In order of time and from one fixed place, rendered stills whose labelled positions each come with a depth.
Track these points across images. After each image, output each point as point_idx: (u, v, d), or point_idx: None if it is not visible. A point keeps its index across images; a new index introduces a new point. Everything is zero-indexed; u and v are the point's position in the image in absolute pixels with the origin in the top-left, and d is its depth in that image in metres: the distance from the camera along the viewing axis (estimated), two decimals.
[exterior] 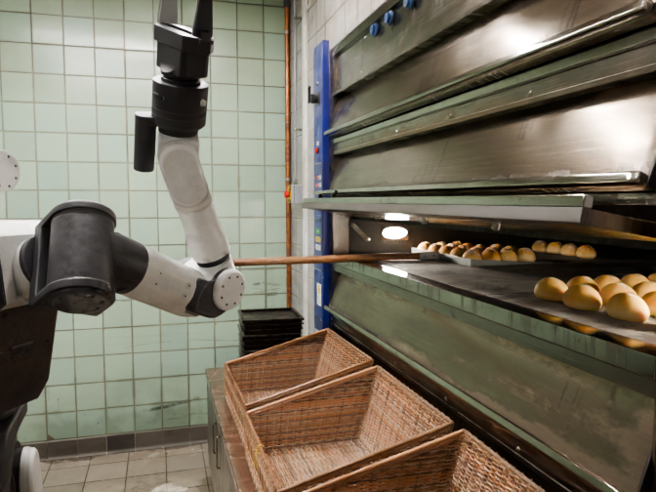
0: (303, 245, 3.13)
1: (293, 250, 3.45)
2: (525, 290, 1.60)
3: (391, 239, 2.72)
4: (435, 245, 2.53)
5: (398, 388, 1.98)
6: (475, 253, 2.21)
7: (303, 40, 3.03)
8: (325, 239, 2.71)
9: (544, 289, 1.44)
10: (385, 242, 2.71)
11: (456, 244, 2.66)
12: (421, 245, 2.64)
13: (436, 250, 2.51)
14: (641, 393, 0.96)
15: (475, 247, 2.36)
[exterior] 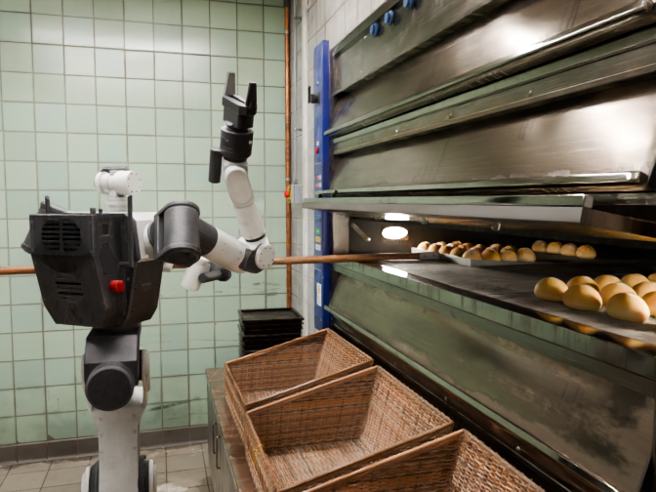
0: (303, 245, 3.13)
1: (293, 250, 3.45)
2: (525, 290, 1.60)
3: (391, 239, 2.72)
4: (435, 245, 2.53)
5: (398, 388, 1.98)
6: (475, 253, 2.21)
7: (303, 40, 3.03)
8: (325, 239, 2.71)
9: (544, 289, 1.44)
10: (385, 242, 2.71)
11: (456, 244, 2.66)
12: (421, 245, 2.64)
13: (436, 250, 2.51)
14: (641, 393, 0.96)
15: (475, 247, 2.36)
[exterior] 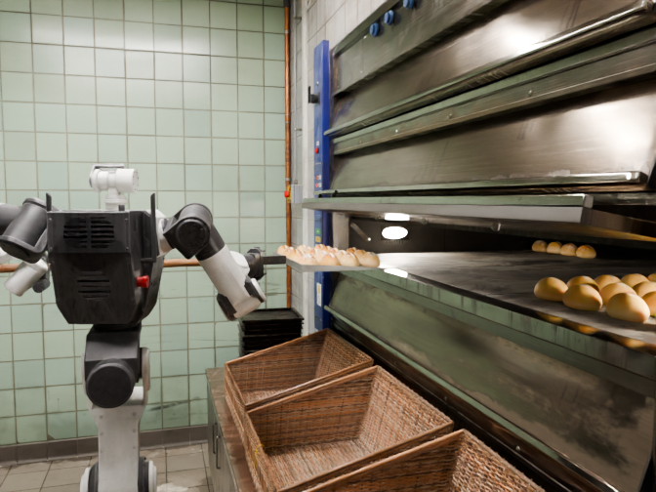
0: (303, 245, 3.13)
1: None
2: (525, 290, 1.60)
3: (391, 239, 2.72)
4: (288, 249, 2.36)
5: (398, 388, 1.98)
6: (309, 258, 2.05)
7: (303, 40, 3.03)
8: (325, 239, 2.71)
9: (544, 289, 1.44)
10: (385, 242, 2.71)
11: (317, 247, 2.50)
12: (279, 248, 2.47)
13: (288, 254, 2.34)
14: (641, 393, 0.96)
15: (320, 251, 2.19)
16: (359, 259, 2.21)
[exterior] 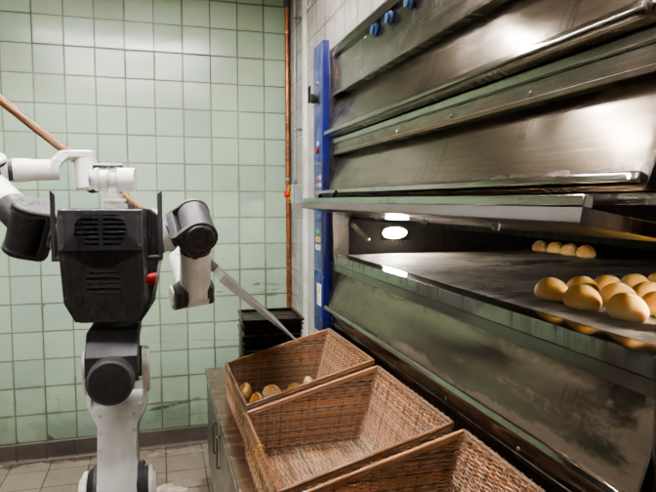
0: (303, 245, 3.13)
1: (293, 250, 3.45)
2: (525, 290, 1.60)
3: (391, 239, 2.72)
4: None
5: (398, 388, 1.98)
6: None
7: (303, 40, 3.03)
8: (325, 239, 2.71)
9: (544, 289, 1.44)
10: (385, 242, 2.71)
11: (251, 392, 2.44)
12: None
13: None
14: (641, 393, 0.96)
15: None
16: None
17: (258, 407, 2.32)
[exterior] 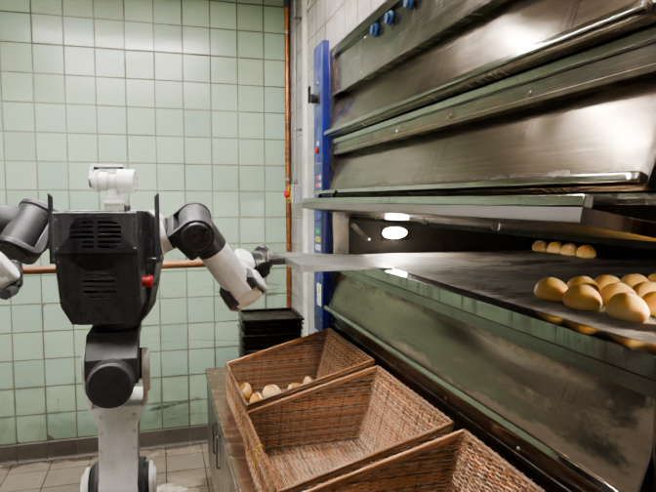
0: (303, 245, 3.13)
1: (293, 250, 3.45)
2: (525, 290, 1.60)
3: (391, 239, 2.72)
4: None
5: (398, 388, 1.98)
6: None
7: (303, 40, 3.03)
8: (325, 239, 2.71)
9: (544, 289, 1.44)
10: (385, 242, 2.71)
11: (251, 392, 2.44)
12: None
13: None
14: (641, 393, 0.96)
15: None
16: None
17: (258, 407, 2.32)
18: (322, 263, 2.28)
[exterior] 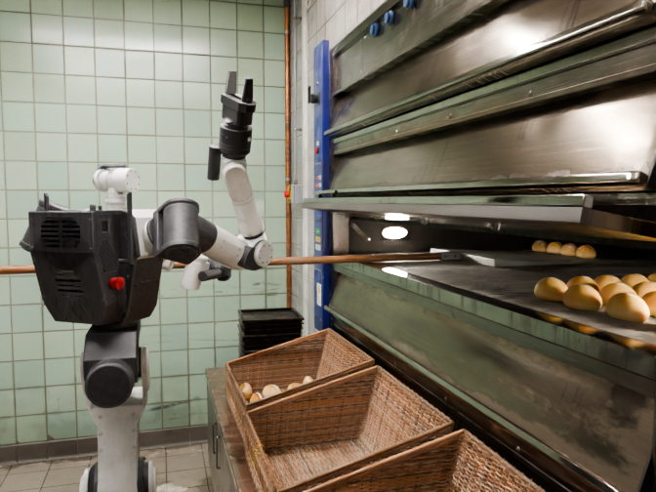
0: (303, 245, 3.13)
1: (293, 250, 3.45)
2: (525, 290, 1.60)
3: (391, 239, 2.72)
4: None
5: (398, 388, 1.98)
6: None
7: (303, 40, 3.03)
8: (325, 239, 2.71)
9: (544, 289, 1.44)
10: (385, 242, 2.71)
11: (251, 392, 2.44)
12: None
13: None
14: (641, 393, 0.96)
15: None
16: None
17: (258, 407, 2.32)
18: (494, 259, 2.43)
